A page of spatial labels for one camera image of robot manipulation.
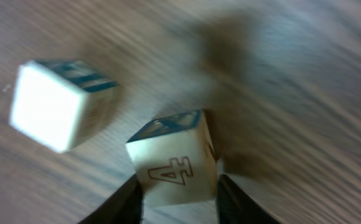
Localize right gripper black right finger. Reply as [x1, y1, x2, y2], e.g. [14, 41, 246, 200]
[216, 174, 280, 224]

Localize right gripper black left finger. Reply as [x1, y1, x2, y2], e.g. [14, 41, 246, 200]
[78, 174, 143, 224]

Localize natural block number 4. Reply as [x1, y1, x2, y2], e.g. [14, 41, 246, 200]
[125, 110, 217, 207]

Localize natural block letter B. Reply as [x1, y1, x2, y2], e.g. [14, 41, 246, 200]
[9, 59, 118, 154]

